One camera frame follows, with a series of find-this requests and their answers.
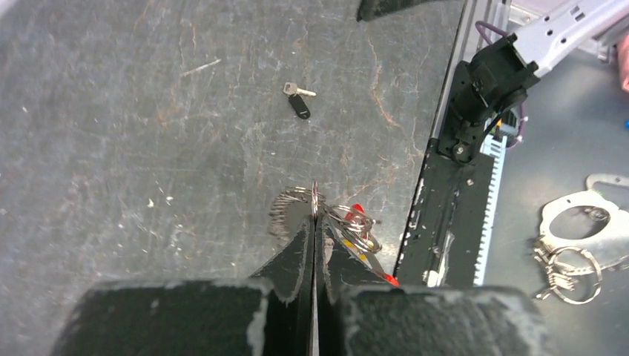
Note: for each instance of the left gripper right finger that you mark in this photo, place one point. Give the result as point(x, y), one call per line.
point(339, 276)

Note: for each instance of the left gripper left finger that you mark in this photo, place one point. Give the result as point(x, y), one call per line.
point(289, 316)

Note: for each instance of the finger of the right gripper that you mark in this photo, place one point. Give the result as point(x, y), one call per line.
point(369, 10)

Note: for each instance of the yellow key tag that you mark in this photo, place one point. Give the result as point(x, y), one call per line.
point(356, 251)

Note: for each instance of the large metal keyring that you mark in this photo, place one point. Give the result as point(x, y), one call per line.
point(295, 203)

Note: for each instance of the red key tag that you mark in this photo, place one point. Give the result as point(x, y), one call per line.
point(360, 228)

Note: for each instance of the key with black tag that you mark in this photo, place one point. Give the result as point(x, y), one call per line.
point(295, 99)

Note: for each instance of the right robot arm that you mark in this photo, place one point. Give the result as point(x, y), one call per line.
point(497, 77)

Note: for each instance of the silver handcuffs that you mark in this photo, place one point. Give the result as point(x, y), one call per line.
point(581, 235)

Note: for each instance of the blue slotted cable duct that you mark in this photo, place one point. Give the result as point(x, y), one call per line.
point(497, 150)

